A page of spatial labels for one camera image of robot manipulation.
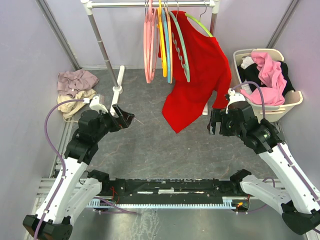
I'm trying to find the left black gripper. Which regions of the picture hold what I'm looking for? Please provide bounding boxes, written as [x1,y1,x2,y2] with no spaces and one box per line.
[93,103,135,142]

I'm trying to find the teal wavy hanger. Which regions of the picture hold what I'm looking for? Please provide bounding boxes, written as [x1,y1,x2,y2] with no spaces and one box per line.
[169,1,191,83]

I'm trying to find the pink t shirt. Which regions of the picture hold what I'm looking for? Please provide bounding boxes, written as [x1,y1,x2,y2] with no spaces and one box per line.
[240,51,287,106]

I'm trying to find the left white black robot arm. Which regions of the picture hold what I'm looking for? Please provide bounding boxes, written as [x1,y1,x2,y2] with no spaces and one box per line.
[22,104,135,240]

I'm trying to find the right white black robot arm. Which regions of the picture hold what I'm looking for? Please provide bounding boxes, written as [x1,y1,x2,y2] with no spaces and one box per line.
[207,101,320,235]

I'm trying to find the red t shirt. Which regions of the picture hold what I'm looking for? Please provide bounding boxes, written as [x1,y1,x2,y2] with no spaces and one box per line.
[162,10,232,134]

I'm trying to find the lime green hanger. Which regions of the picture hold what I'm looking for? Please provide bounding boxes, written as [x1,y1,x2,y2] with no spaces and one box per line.
[185,1,213,38]

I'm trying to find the pink hanger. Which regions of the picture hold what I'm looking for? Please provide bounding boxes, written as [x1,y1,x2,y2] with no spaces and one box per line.
[149,1,159,82]
[143,0,153,84]

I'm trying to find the yellow hanger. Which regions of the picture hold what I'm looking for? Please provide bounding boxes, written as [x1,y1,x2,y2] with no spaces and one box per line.
[157,0,168,77]

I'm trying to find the light blue hanger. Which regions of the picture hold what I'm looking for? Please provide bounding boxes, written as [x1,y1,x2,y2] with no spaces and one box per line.
[161,8,171,84]

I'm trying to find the black garment in basket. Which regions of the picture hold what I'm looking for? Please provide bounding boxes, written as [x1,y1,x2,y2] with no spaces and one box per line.
[237,61,296,97]

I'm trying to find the beige crumpled garment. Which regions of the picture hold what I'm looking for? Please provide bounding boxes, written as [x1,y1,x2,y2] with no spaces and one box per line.
[57,89,97,122]

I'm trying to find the cream laundry basket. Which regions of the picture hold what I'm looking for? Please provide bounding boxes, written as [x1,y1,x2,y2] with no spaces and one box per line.
[230,48,303,123]

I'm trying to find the white garment in basket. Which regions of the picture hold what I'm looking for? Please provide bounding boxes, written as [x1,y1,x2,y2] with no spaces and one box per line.
[240,56,255,70]

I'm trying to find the mauve crumpled garment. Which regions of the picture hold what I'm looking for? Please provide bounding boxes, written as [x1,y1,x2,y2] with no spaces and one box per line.
[57,69,99,98]

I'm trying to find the white metal clothes rack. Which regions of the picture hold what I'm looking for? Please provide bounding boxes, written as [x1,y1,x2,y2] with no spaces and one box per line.
[81,0,220,106]

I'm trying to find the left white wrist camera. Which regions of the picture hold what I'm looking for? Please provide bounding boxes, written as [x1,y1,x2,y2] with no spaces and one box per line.
[83,94,109,114]

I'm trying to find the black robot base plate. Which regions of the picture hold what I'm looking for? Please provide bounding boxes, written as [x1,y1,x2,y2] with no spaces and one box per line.
[98,178,248,204]

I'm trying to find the light blue cable duct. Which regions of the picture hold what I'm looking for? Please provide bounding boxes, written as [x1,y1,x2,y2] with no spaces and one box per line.
[86,196,251,209]

